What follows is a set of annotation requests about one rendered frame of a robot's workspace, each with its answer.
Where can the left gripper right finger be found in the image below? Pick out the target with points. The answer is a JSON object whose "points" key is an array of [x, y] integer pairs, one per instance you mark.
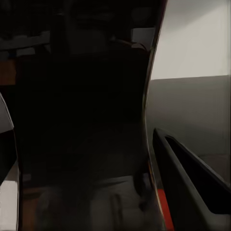
{"points": [[198, 198]]}

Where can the bottle of coffee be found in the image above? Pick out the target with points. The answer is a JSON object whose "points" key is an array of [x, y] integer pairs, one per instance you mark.
{"points": [[74, 80]]}

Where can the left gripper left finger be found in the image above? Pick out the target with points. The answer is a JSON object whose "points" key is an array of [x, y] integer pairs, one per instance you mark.
{"points": [[7, 153]]}

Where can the shelf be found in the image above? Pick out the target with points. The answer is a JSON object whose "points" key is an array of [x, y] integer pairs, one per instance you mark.
{"points": [[196, 110]]}

